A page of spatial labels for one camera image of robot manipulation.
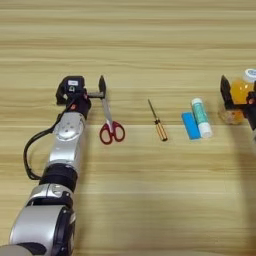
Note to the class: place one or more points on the green and white glue stick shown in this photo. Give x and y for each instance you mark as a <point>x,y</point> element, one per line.
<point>201,116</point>

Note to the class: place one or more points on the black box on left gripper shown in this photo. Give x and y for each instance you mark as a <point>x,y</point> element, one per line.
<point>74,84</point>

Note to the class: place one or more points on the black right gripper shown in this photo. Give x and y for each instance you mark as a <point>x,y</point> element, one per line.
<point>250,110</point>

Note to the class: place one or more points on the orange juice bottle white cap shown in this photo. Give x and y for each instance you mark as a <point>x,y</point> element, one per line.
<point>240,91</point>

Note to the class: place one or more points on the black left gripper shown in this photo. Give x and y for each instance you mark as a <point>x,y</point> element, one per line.
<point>80,103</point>

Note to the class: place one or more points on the blue rectangular eraser block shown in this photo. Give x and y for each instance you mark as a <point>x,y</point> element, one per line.
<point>191,126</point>

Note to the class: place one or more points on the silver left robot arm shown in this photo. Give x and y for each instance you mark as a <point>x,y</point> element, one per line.
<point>63,146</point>

